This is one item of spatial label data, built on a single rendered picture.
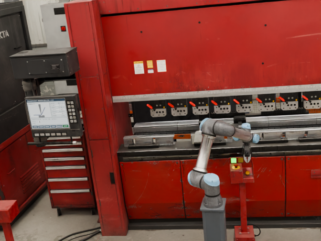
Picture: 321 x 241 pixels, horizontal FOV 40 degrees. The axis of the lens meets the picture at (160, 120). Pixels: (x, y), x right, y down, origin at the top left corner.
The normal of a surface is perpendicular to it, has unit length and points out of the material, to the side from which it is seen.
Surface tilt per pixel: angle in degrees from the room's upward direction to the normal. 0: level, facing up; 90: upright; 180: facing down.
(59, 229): 0
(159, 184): 90
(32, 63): 90
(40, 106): 90
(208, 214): 90
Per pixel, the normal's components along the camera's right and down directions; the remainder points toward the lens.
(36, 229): -0.10, -0.94
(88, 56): -0.13, 0.34
